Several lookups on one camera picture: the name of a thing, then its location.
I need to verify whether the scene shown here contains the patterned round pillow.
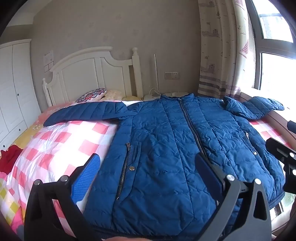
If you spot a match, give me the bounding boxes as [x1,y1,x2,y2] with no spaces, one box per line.
[75,88,107,103]

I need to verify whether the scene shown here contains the blue quilted jacket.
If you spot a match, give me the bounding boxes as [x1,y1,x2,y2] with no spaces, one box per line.
[43,93,286,240]

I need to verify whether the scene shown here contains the red cloth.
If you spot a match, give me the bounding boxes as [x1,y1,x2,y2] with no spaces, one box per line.
[0,145,23,175]

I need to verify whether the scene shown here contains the pink checked bedsheet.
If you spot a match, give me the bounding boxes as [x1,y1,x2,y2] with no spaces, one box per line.
[6,100,290,234]

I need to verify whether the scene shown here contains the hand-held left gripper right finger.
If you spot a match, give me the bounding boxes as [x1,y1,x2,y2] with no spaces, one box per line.
[195,153,272,241]

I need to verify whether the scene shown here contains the wall paper sheet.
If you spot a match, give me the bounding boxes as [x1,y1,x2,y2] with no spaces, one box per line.
[43,50,54,64]

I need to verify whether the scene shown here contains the white wardrobe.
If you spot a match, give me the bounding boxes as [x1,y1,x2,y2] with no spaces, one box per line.
[0,39,42,150]

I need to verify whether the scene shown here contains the yellow floral quilt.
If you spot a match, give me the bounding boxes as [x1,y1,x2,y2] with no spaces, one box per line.
[13,103,77,149]

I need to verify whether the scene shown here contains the white cable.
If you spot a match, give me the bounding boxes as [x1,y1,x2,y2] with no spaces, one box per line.
[148,87,165,96]

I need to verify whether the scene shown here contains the yellow pink checked cloth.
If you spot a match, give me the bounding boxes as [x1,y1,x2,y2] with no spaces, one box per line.
[0,172,26,235]

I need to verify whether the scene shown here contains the wall socket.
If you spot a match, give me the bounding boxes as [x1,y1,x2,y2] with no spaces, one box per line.
[164,71,180,80]

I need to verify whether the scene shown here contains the cream fluffy pillow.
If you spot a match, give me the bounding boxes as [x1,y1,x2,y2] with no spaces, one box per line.
[102,90,127,102]

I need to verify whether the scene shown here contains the yellow pillow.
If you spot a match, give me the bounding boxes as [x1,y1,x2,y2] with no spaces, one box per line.
[122,94,145,101]

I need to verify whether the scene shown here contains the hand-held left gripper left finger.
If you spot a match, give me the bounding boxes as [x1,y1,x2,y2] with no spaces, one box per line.
[24,153,102,241]

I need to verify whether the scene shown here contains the white bed headboard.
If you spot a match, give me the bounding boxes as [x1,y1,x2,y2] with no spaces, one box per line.
[42,46,144,107]

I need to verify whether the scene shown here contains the window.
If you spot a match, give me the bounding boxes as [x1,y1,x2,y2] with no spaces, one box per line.
[245,0,296,110]

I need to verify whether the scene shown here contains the thin white pole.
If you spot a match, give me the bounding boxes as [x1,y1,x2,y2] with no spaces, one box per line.
[153,54,160,95]

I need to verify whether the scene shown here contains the printed beige curtain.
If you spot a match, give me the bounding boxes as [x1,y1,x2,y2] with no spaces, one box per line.
[198,0,257,99]

